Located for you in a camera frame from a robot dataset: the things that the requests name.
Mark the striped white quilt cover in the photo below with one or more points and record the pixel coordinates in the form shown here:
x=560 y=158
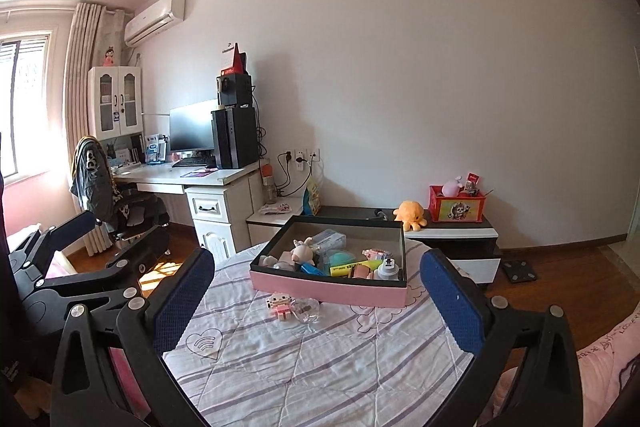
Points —
x=240 y=366

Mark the pink green storage box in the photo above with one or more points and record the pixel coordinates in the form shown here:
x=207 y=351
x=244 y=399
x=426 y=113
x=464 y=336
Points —
x=272 y=270

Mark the black office chair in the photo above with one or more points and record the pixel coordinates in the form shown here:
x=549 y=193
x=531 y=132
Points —
x=125 y=214

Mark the baby doll figure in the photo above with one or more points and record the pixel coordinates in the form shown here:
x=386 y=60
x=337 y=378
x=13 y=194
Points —
x=302 y=252

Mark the white glass-door cabinet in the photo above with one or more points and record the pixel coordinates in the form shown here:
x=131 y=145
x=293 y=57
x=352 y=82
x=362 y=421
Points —
x=115 y=101

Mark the teal round toy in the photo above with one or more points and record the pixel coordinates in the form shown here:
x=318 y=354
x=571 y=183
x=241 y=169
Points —
x=337 y=258

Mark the blue handle tool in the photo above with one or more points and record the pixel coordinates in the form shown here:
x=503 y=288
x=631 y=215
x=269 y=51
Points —
x=310 y=269

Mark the red toy box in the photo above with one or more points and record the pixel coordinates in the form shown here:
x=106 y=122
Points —
x=457 y=209

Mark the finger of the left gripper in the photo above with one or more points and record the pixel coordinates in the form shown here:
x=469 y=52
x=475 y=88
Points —
x=69 y=232
x=144 y=252

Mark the white desk with drawers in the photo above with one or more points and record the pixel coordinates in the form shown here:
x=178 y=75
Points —
x=217 y=203

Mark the orange cap bottle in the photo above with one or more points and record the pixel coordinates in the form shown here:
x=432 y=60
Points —
x=270 y=189

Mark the black white tv bench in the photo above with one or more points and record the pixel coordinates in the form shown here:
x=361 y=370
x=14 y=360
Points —
x=472 y=246

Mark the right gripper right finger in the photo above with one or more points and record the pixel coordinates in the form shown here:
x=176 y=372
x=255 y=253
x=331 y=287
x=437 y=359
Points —
x=466 y=311

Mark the black computer monitor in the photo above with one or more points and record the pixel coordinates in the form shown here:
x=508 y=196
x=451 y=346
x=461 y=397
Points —
x=190 y=128

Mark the black bathroom scale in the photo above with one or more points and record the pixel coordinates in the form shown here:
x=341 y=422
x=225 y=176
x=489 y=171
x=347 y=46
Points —
x=518 y=271

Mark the yellow tag card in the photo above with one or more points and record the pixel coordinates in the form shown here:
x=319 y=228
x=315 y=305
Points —
x=355 y=269

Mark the white air conditioner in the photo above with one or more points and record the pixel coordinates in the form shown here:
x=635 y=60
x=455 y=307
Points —
x=156 y=18

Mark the pink bed cover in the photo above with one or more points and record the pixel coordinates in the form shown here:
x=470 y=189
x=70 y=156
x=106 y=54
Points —
x=604 y=373

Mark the orange octopus plush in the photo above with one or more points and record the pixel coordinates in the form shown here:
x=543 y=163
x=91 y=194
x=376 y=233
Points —
x=411 y=214

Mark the black speaker box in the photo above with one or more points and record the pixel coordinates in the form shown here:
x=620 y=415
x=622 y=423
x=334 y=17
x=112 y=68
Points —
x=234 y=90

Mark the clear plastic box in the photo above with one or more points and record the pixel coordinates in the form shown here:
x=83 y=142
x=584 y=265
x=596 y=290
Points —
x=328 y=240

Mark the pink block figure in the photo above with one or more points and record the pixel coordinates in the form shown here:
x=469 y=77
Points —
x=279 y=306

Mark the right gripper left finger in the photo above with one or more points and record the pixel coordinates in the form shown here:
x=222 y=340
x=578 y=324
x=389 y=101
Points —
x=174 y=301

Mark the white low side table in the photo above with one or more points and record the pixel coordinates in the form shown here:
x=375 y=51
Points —
x=266 y=222

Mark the black computer tower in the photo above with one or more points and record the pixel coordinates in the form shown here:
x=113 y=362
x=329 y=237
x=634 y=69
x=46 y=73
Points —
x=235 y=137

